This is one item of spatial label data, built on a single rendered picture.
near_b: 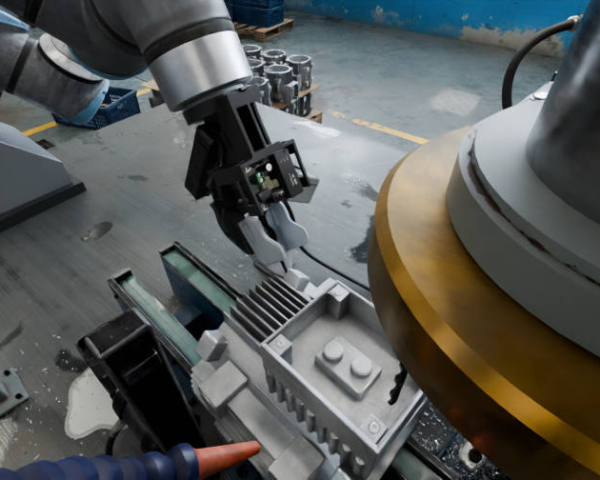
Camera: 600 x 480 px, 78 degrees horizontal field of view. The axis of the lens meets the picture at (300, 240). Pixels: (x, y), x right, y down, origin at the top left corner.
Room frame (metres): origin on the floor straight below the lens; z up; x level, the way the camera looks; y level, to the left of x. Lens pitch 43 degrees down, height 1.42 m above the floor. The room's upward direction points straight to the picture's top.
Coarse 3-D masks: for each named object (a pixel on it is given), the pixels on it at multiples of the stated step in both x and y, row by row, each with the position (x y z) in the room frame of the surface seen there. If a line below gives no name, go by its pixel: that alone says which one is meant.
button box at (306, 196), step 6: (300, 174) 0.53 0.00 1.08; (312, 180) 0.55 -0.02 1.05; (318, 180) 0.56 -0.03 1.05; (312, 186) 0.55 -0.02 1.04; (306, 192) 0.54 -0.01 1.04; (312, 192) 0.55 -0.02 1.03; (288, 198) 0.51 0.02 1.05; (294, 198) 0.52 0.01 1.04; (300, 198) 0.53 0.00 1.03; (306, 198) 0.54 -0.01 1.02
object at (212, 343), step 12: (288, 276) 0.30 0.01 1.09; (300, 276) 0.29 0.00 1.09; (300, 288) 0.29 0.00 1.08; (204, 336) 0.21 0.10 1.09; (216, 336) 0.21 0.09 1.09; (204, 348) 0.20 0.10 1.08; (216, 348) 0.20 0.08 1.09; (204, 360) 0.19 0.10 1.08; (216, 360) 0.20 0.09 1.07; (348, 468) 0.09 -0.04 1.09
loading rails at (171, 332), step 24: (168, 264) 0.48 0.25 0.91; (192, 264) 0.48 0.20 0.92; (120, 288) 0.41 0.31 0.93; (144, 288) 0.42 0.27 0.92; (192, 288) 0.43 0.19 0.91; (216, 288) 0.42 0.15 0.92; (144, 312) 0.37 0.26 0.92; (168, 312) 0.37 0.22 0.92; (192, 312) 0.42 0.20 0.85; (216, 312) 0.38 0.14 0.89; (168, 336) 0.32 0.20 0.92; (192, 336) 0.32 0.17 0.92; (168, 360) 0.31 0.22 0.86; (192, 360) 0.28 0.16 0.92; (408, 456) 0.15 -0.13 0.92; (432, 456) 0.15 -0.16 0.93
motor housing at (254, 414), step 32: (256, 288) 0.26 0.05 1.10; (288, 288) 0.27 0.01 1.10; (224, 320) 0.23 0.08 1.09; (256, 320) 0.22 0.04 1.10; (288, 320) 0.22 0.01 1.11; (224, 352) 0.20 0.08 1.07; (256, 352) 0.20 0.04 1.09; (192, 384) 0.19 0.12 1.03; (256, 384) 0.17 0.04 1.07; (224, 416) 0.15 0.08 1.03; (256, 416) 0.14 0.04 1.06; (288, 416) 0.14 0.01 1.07; (416, 416) 0.17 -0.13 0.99; (320, 448) 0.11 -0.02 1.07
